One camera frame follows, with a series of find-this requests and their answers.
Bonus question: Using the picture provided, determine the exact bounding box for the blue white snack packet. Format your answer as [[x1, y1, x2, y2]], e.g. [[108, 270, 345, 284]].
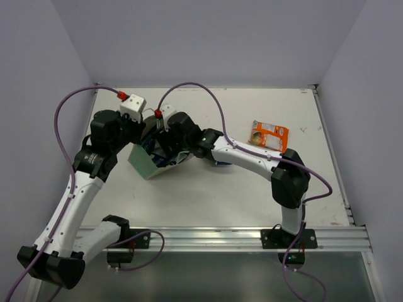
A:
[[215, 160, 231, 167], [150, 151, 191, 168]]

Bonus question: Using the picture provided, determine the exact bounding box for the dark blue snack packet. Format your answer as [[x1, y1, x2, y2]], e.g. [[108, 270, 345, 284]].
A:
[[140, 130, 156, 153]]

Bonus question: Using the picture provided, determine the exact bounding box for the green paper gift bag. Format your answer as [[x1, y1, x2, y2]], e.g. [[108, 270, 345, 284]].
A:
[[128, 115, 193, 180]]

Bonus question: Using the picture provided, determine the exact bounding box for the orange snack packet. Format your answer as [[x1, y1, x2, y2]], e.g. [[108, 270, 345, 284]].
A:
[[248, 120, 289, 152]]

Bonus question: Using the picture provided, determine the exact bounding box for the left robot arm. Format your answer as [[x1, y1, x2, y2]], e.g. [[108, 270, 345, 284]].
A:
[[17, 109, 145, 289]]

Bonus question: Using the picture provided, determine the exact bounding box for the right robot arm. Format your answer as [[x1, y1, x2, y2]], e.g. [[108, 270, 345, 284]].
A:
[[154, 110, 310, 247]]

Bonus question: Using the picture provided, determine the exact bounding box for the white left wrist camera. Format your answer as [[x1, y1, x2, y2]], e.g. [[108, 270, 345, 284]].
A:
[[120, 94, 147, 123]]

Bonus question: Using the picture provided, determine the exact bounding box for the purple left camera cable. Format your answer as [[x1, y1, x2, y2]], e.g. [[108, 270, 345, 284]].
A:
[[3, 85, 130, 299]]

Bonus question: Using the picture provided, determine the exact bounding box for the purple camera cable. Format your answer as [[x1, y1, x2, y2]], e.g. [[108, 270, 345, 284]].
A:
[[3, 85, 130, 299], [154, 82, 333, 233]]

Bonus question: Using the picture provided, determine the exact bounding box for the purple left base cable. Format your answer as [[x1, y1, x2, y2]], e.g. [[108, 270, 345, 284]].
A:
[[106, 229, 166, 273]]

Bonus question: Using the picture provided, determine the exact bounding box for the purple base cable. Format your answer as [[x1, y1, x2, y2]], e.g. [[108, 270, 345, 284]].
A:
[[281, 232, 327, 302], [106, 229, 166, 273]]

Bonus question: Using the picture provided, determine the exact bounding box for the black left base bracket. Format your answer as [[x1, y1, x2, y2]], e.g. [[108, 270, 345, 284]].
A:
[[123, 229, 151, 250]]

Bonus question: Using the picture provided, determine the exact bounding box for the black base bracket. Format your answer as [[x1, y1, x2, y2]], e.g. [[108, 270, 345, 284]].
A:
[[260, 228, 318, 250], [123, 229, 151, 250]]

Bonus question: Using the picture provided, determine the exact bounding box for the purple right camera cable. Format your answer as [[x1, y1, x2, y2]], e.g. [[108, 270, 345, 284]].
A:
[[154, 82, 333, 233]]

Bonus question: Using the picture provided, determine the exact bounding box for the black right base bracket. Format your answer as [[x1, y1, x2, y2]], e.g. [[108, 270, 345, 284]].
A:
[[260, 228, 318, 250]]

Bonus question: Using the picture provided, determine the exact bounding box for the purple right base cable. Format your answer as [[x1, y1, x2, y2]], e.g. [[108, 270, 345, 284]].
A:
[[281, 232, 327, 302]]

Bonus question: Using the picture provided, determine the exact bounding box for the aluminium mounting rail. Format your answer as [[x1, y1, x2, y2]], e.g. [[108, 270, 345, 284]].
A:
[[75, 225, 372, 252]]

